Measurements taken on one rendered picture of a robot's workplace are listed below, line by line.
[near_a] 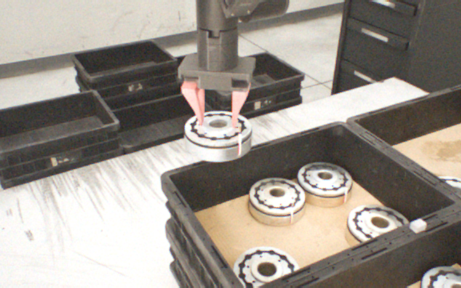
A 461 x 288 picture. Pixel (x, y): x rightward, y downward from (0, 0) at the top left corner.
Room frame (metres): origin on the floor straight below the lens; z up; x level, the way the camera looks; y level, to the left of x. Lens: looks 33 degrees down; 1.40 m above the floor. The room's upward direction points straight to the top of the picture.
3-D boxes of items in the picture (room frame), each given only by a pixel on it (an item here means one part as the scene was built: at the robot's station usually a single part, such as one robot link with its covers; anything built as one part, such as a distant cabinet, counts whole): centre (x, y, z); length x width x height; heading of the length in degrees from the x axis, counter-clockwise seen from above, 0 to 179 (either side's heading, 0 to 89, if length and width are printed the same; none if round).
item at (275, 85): (1.81, -0.09, 0.37); 0.40 x 0.30 x 0.45; 119
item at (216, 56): (0.61, 0.01, 1.16); 0.10 x 0.07 x 0.07; 81
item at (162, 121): (1.61, 0.26, 0.31); 0.40 x 0.30 x 0.34; 119
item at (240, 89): (0.61, 0.00, 1.09); 0.07 x 0.07 x 0.09; 81
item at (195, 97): (0.61, 0.02, 1.09); 0.07 x 0.07 x 0.09; 81
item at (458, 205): (0.60, -0.13, 0.92); 0.40 x 0.30 x 0.02; 118
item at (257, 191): (0.66, -0.09, 0.86); 0.10 x 0.10 x 0.01
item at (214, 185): (0.60, -0.13, 0.87); 0.40 x 0.30 x 0.11; 118
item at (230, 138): (0.61, 0.01, 1.04); 0.10 x 0.10 x 0.01
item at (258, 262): (0.48, -0.06, 0.86); 0.05 x 0.05 x 0.01
